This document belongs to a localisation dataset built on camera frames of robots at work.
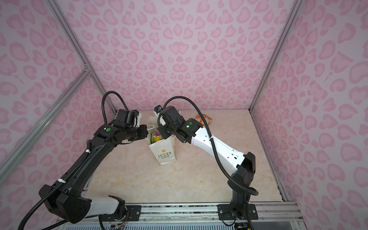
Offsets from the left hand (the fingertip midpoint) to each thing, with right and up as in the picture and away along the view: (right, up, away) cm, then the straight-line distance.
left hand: (149, 131), depth 77 cm
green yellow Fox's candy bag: (+2, -3, +7) cm, 8 cm away
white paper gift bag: (+8, -11, +3) cm, 13 cm away
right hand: (+7, +2, -3) cm, 8 cm away
